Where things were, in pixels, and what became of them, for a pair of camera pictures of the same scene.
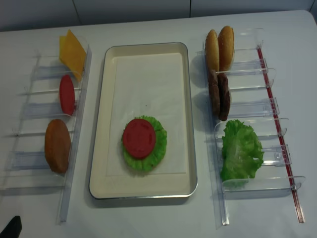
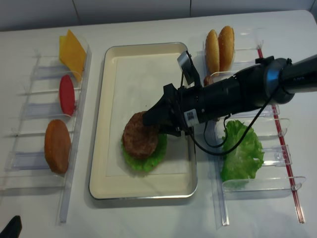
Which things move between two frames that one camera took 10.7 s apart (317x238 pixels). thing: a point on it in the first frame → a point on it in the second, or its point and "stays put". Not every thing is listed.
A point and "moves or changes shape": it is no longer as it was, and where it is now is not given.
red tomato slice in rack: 67,94 stays put
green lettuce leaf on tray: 152,159 stays put
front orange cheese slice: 72,53 stays put
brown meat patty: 214,94 moves or changes shape
